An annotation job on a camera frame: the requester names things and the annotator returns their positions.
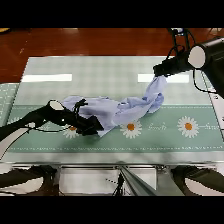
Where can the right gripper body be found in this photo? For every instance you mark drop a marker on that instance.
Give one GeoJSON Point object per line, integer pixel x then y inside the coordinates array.
{"type": "Point", "coordinates": [165, 68]}

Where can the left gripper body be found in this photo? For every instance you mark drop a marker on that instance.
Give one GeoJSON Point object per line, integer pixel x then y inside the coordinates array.
{"type": "Point", "coordinates": [89, 125]}

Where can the light blue shirt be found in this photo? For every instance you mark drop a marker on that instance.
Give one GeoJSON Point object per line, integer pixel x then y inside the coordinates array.
{"type": "Point", "coordinates": [110, 111]}

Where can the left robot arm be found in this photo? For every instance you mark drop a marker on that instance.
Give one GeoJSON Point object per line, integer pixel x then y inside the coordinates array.
{"type": "Point", "coordinates": [39, 115]}

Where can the silver frame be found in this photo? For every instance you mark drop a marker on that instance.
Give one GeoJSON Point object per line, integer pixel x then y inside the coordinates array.
{"type": "Point", "coordinates": [140, 186]}

